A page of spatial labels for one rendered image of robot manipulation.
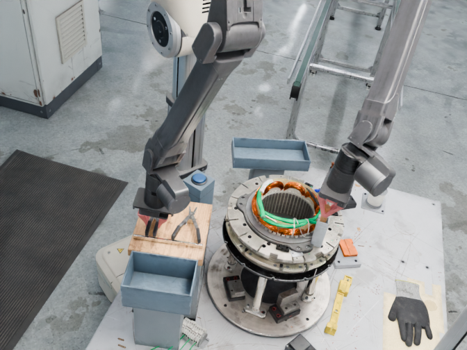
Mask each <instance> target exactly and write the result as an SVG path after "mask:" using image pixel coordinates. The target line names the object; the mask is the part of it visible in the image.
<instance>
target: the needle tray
mask: <svg viewBox="0 0 467 350"><path fill-rule="evenodd" d="M231 156H232V165H233V168H239V169H250V171H249V178H248V180H250V179H253V178H256V177H260V176H265V177H266V178H269V175H284V171H301V172H308V171H309V167H310V164H311V159H310V155H309V151H308V148H307V145H306V141H305V140H279V139H265V138H252V137H232V142H231Z"/></svg>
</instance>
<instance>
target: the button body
mask: <svg viewBox="0 0 467 350"><path fill-rule="evenodd" d="M198 173H200V174H203V175H205V176H206V177H207V183H206V184H204V185H195V184H194V183H192V181H191V177H192V176H193V175H194V174H198ZM183 182H184V183H185V185H186V186H187V188H188V191H189V194H188V196H189V197H190V201H191V202H196V203H205V204H211V205H213V193H214V186H215V179H214V178H211V177H210V176H208V175H207V174H205V173H203V172H201V171H199V170H198V169H197V170H196V171H195V172H193V173H192V174H191V175H190V176H188V177H187V178H185V179H184V180H183Z"/></svg>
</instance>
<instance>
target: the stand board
mask: <svg viewBox="0 0 467 350"><path fill-rule="evenodd" d="M189 206H190V209H191V212H192V211H194V210H195V208H196V207H197V210H196V212H195V214H194V216H195V219H197V220H196V222H197V225H198V227H199V231H200V235H201V243H199V244H203V249H199V248H194V247H185V246H179V245H174V244H168V243H167V244H165V243H160V242H151V241H146V240H137V239H133V235H132V238H131V241H130V244H129V248H128V256H130V255H131V251H141V252H146V253H155V254H161V255H166V256H175V257H180V258H189V259H194V260H198V265H199V266H202V263H203V259H204V252H205V248H206V240H207V236H208V229H209V224H210V220H211V213H212V207H213V205H211V204H205V203H196V202H190V203H189V205H188V207H187V208H186V209H185V210H183V211H181V212H180V213H177V214H174V216H173V217H171V215H169V216H168V219H167V221H166V222H165V223H164V224H162V225H161V227H160V228H159V229H158V232H157V234H156V237H155V238H165V239H170V240H171V239H172V234H173V232H174V230H175V228H176V227H177V226H178V225H180V223H181V222H182V221H183V220H184V219H185V217H187V216H188V215H189ZM155 223H156V219H154V220H153V222H152V223H151V228H150V231H149V235H148V236H150V237H153V230H154V226H155ZM145 229H146V225H145V223H144V222H143V221H142V220H141V218H139V217H138V220H137V223H136V227H135V229H134V232H133V234H136V235H145ZM174 240H179V241H184V242H194V243H197V234H196V230H195V226H194V224H186V225H183V226H182V227H181V230H180V231H179V233H178V234H177V236H176V237H175V239H174Z"/></svg>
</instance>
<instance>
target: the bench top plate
mask: <svg viewBox="0 0 467 350"><path fill-rule="evenodd" d="M327 173H328V172H326V171H322V170H319V169H315V168H309V171H308V172H298V173H296V174H293V175H291V176H292V177H295V178H300V179H302V180H304V184H305V182H307V183H310V184H312V185H313V188H314V187H315V186H318V187H319V188H321V186H322V183H323V181H324V179H325V177H326V175H327ZM291 176H289V180H290V177H291ZM355 184H357V185H360V184H358V183H357V182H356V181H354V185H353V187H352V192H351V195H352V197H353V198H354V200H355V201H356V203H357V206H356V208H351V209H346V210H341V213H342V216H343V221H344V226H345V227H344V230H343V235H342V237H350V238H351V239H352V241H353V245H354V246H355V247H356V250H357V252H358V257H359V260H360V261H361V266H360V267H355V268H343V269H334V266H333V265H332V266H331V267H329V269H328V270H327V274H328V277H329V281H330V286H331V295H330V300H329V304H328V306H327V309H326V311H325V313H324V315H323V316H322V317H321V318H320V319H319V320H318V321H317V322H316V323H315V324H314V325H313V326H312V327H310V328H308V329H306V330H305V331H302V332H301V333H297V334H294V335H289V336H283V337H270V336H264V335H258V334H255V333H251V332H249V331H246V330H244V329H242V328H240V327H239V326H236V325H235V324H234V323H232V322H231V321H229V320H228V319H227V318H226V317H225V316H224V315H223V314H222V313H221V312H220V311H219V310H218V308H217V307H216V305H215V304H214V303H213V300H212V298H211V296H210V294H209V291H208V286H207V270H208V265H209V263H210V260H211V258H212V256H213V254H214V253H215V252H216V251H217V250H218V248H219V247H221V246H222V245H223V244H224V239H223V235H222V225H223V221H224V217H225V215H226V213H227V209H228V204H227V205H225V206H223V207H221V208H218V209H217V210H214V211H213V212H212V213H211V223H210V229H209V234H208V240H207V247H206V259H205V268H204V276H203V280H202V288H201V292H200V297H199V304H198V309H197V316H196V320H195V321H194V322H196V323H197V325H199V326H201V327H202V328H205V329H206V332H207V333H208V336H207V338H208V339H209V342H208V344H207V345H206V346H205V347H204V348H203V349H202V348H201V347H196V346H195V345H194V346H193V347H192V349H191V350H284V349H285V346H286V345H287V344H288V343H289V342H290V341H291V340H293V339H294V338H295V337H297V336H298V335H299V334H302V335H303V336H304V337H305V338H306V339H307V340H308V341H309V342H310V343H311V345H312V346H313V347H314V348H315V349H316V350H336V349H337V350H382V347H383V311H384V292H387V293H391V294H395V295H396V294H397V286H396V282H395V280H396V279H398V280H403V281H407V278H412V279H415V280H418V281H423V282H425V294H428V295H432V284H435V285H441V298H442V308H443V323H444V331H445V333H446V332H447V331H448V325H447V311H446V297H445V272H444V258H443V233H442V219H441V202H440V201H435V200H432V199H427V198H425V197H419V196H416V195H414V194H409V193H406V192H401V191H398V190H394V189H390V188H387V190H388V193H387V194H386V196H385V199H386V207H385V213H384V215H383V214H380V213H377V212H373V211H369V210H365V209H362V208H361V201H362V195H363V193H364V192H365V193H368V194H369V192H368V191H367V190H365V189H363V187H362V186H361V187H357V186H355ZM358 227H360V229H361V230H360V232H359V231H358V230H357V228H358ZM359 234H360V235H359ZM355 236H356V237H355ZM370 246H371V247H370ZM343 273H344V274H343ZM345 275H348V276H351V277H353V279H352V284H351V286H350V288H349V292H348V294H347V297H343V302H342V306H341V311H340V314H339V318H338V323H337V325H338V327H337V330H336V333H335V335H334V336H333V335H330V334H327V333H326V335H325V333H324V332H325V327H326V325H327V322H329V321H330V318H331V313H332V310H333V307H334V302H335V298H336V293H337V290H338V285H339V282H340V280H343V279H344V276H345ZM375 284H376V285H375ZM377 286H378V287H377ZM376 289H377V290H376ZM372 291H373V292H374V293H373V292H372ZM378 293H379V294H378ZM350 304H351V305H350ZM352 305H355V306H352ZM132 309H133V308H131V307H126V306H122V299H121V289H120V290H119V292H118V293H117V295H116V297H115V298H114V300H113V302H112V304H111V305H110V308H109V309H108V311H107V313H106V314H105V316H104V318H103V319H102V321H101V323H100V325H99V327H98V329H97V330H96V332H95V334H94V335H93V337H92V339H91V341H90V343H89V344H88V346H87V348H86V349H85V350H150V349H153V348H155V347H149V346H144V345H139V344H135V331H134V317H133V312H132ZM355 317H356V318H355ZM359 317H360V318H359ZM314 332H316V333H314ZM317 335H321V336H317ZM352 335H353V336H352ZM444 335H445V334H444V333H439V336H440V340H441V338H442V337H443V336H444ZM356 336H357V337H356ZM323 339H324V340H323ZM322 341H323V342H322ZM321 342H322V344H321ZM332 342H333V344H332ZM355 347H356V349H355ZM326 348H327V349H326Z"/></svg>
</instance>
